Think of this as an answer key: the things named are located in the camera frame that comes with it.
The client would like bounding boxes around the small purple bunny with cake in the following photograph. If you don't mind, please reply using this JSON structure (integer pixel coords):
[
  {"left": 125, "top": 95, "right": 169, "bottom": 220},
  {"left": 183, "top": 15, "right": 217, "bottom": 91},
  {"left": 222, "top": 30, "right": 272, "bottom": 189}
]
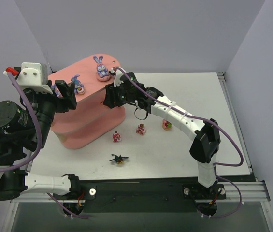
[{"left": 71, "top": 74, "right": 85, "bottom": 95}]

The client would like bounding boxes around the strawberry cake slice toy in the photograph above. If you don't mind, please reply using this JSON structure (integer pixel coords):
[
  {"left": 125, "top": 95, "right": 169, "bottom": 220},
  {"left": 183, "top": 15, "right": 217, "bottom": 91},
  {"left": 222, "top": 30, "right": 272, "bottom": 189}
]
[{"left": 136, "top": 123, "right": 146, "bottom": 135}]

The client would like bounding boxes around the black winged toy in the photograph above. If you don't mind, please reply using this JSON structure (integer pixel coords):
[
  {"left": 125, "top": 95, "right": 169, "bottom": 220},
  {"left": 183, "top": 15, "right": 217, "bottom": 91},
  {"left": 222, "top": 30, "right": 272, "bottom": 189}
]
[{"left": 109, "top": 154, "right": 129, "bottom": 164}]

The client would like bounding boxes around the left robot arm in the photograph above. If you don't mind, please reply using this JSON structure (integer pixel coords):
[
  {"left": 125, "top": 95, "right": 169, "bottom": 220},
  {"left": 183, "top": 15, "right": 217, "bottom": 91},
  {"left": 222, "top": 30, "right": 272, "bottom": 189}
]
[{"left": 0, "top": 80, "right": 83, "bottom": 201}]

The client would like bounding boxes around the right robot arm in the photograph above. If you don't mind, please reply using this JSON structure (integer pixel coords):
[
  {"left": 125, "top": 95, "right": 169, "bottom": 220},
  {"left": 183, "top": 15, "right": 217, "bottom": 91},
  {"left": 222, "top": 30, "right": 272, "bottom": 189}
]
[{"left": 103, "top": 69, "right": 221, "bottom": 189}]

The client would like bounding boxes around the pink three-tier wooden shelf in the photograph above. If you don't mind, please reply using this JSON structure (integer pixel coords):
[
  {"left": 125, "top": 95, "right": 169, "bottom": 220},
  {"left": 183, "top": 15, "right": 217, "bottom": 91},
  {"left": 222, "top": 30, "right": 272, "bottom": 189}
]
[{"left": 48, "top": 56, "right": 125, "bottom": 149}]

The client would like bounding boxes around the purple bunny toy on donut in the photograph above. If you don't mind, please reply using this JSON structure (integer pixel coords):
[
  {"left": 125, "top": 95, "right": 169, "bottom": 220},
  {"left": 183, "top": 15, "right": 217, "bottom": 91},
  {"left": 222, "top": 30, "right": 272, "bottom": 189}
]
[{"left": 93, "top": 55, "right": 110, "bottom": 82}]

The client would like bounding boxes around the pink bear with strawberry hat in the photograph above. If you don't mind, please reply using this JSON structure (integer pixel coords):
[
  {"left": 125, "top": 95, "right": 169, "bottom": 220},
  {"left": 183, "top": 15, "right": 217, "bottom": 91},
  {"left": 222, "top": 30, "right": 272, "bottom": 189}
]
[{"left": 112, "top": 130, "right": 121, "bottom": 143}]

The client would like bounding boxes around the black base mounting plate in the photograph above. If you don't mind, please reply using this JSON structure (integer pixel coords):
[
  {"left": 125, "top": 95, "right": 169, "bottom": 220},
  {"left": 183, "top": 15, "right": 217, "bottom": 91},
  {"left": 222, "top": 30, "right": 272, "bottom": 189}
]
[{"left": 54, "top": 177, "right": 226, "bottom": 215}]

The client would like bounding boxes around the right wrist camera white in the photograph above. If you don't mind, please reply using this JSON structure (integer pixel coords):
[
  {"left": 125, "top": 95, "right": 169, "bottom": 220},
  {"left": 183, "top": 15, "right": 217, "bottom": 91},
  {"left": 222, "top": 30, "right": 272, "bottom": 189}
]
[{"left": 109, "top": 67, "right": 124, "bottom": 87}]

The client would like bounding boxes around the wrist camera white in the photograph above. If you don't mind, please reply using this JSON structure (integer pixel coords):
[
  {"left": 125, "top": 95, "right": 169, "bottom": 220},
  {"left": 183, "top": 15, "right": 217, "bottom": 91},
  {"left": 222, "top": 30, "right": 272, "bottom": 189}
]
[
  {"left": 2, "top": 62, "right": 54, "bottom": 95},
  {"left": 109, "top": 67, "right": 124, "bottom": 87}
]

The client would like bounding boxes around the black looped cable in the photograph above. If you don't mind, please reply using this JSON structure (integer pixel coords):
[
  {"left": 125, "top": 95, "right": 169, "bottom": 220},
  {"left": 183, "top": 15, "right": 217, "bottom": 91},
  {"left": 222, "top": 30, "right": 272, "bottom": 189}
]
[{"left": 134, "top": 107, "right": 149, "bottom": 121}]

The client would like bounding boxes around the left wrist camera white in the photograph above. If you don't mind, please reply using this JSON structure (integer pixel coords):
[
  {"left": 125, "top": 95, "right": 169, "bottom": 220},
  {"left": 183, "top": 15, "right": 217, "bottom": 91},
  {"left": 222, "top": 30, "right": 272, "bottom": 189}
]
[{"left": 2, "top": 62, "right": 54, "bottom": 95}]

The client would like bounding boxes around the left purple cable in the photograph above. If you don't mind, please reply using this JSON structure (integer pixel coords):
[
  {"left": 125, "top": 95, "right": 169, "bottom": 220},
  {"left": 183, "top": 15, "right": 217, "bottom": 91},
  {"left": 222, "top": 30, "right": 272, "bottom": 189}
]
[{"left": 0, "top": 72, "right": 42, "bottom": 173}]

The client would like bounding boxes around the purple cable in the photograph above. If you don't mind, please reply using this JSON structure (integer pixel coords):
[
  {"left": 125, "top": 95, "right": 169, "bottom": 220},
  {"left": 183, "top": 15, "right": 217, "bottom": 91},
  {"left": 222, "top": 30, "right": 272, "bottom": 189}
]
[
  {"left": 113, "top": 67, "right": 244, "bottom": 212},
  {"left": 0, "top": 72, "right": 42, "bottom": 173}
]

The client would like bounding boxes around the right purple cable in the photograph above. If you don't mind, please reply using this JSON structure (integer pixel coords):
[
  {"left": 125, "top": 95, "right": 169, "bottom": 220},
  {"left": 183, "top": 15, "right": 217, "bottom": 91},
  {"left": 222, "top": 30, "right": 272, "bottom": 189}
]
[{"left": 113, "top": 67, "right": 244, "bottom": 212}]

